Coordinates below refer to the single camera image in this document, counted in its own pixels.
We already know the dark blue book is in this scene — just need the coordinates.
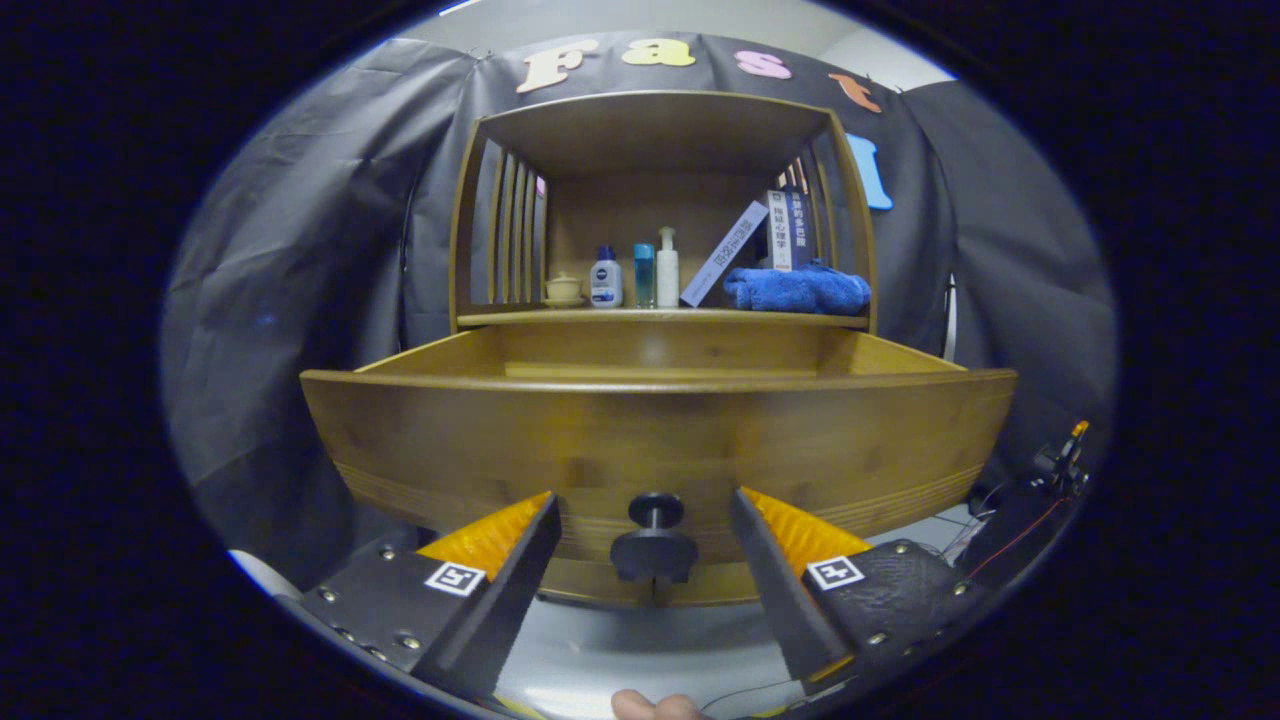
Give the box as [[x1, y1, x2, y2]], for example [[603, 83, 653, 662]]
[[788, 187, 813, 269]]

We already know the white-spined book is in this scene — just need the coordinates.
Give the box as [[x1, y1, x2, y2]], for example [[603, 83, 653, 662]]
[[767, 190, 793, 272]]

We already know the black round drawer knob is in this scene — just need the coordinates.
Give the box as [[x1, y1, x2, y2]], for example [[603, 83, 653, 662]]
[[610, 492, 700, 585]]

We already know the wooden countertop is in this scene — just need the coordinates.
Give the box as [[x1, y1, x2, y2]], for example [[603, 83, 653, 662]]
[[458, 305, 869, 329]]

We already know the blue folded towel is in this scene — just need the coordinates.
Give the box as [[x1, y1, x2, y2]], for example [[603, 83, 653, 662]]
[[723, 260, 872, 316]]

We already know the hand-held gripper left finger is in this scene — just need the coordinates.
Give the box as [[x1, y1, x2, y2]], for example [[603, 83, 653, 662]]
[[300, 490, 563, 701]]

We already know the wooden cabinet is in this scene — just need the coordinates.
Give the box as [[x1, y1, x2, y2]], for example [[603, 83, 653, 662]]
[[448, 90, 879, 336]]

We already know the white pump bottle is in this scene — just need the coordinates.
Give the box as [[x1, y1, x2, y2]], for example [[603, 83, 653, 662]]
[[656, 226, 681, 308]]

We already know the wooden drawer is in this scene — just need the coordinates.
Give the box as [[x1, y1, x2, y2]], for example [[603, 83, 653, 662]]
[[300, 325, 1019, 608]]

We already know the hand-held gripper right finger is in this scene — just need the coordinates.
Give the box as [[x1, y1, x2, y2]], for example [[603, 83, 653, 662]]
[[728, 487, 991, 697]]

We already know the pale purple book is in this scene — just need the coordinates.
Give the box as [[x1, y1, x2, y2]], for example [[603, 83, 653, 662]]
[[680, 200, 769, 308]]

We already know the black equipment with orange tip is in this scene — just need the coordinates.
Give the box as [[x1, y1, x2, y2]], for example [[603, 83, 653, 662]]
[[960, 420, 1091, 591]]

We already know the white bottle with blue cap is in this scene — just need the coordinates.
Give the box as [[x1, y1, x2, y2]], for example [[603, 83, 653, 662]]
[[590, 245, 624, 309]]

